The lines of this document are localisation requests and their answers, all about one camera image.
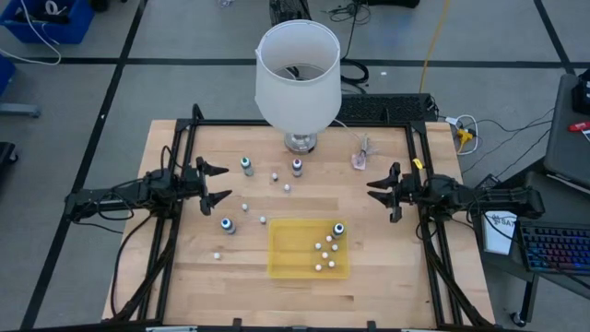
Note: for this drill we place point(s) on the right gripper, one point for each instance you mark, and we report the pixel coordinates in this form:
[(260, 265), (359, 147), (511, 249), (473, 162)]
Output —
[(411, 191)]

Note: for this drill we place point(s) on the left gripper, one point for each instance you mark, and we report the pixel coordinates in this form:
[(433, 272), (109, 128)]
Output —
[(191, 182)]

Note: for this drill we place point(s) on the large green food colouring bottle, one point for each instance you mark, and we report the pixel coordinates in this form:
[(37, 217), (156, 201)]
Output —
[(245, 166)]

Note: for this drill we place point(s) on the large blue food colouring bottle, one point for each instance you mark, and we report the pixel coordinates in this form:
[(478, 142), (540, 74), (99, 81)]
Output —
[(227, 225)]

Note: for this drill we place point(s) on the large black food colouring bottle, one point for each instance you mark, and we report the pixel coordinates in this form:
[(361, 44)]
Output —
[(338, 229)]

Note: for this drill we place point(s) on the large purple food colouring bottle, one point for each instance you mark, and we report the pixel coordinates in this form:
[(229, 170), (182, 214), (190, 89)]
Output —
[(297, 167)]

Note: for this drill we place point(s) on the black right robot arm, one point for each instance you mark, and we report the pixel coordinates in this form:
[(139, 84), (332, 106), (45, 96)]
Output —
[(502, 198)]

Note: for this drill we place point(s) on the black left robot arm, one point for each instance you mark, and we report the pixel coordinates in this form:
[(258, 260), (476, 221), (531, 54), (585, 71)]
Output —
[(115, 196)]

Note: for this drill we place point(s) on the crumpled clear plastic wrapper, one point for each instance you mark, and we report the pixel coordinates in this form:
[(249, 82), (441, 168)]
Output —
[(360, 157)]

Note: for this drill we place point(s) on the black mesh panel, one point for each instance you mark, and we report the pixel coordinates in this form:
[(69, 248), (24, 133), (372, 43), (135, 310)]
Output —
[(387, 108)]

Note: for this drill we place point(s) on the yellow power plug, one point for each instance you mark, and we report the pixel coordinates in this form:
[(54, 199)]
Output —
[(464, 136)]

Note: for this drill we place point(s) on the yellow translucent plastic bin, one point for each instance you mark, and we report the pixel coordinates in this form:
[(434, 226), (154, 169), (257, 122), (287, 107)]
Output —
[(290, 249)]

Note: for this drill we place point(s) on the white shade table lamp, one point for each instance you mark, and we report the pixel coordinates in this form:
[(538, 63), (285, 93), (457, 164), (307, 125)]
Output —
[(295, 106)]

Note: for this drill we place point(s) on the white paper sheet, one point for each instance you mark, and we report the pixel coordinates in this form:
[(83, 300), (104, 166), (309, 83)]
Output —
[(500, 237)]

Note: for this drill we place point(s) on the black rolling cart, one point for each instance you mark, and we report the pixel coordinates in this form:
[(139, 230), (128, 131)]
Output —
[(560, 184)]

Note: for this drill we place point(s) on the backlit black keyboard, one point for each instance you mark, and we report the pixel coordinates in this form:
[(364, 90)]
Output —
[(553, 246)]

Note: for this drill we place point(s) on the dark grey side table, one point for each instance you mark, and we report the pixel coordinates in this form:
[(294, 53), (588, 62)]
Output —
[(567, 138)]

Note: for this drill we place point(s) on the red hand tool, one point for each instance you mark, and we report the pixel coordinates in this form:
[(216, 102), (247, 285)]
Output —
[(578, 126)]

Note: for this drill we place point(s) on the grey metal bar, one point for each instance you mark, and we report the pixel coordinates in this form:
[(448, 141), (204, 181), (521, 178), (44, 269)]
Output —
[(18, 110)]

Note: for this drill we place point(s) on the black caster base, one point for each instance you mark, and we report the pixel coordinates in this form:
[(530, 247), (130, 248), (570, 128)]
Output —
[(7, 154)]

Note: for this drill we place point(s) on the blue plastic storage bin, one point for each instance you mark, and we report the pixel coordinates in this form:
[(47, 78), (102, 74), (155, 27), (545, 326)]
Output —
[(5, 74), (69, 32)]

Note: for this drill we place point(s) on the black desktop device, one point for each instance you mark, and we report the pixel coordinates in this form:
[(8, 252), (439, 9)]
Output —
[(581, 92)]

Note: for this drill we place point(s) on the black metal table frame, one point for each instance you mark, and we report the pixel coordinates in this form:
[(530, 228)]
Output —
[(221, 123)]

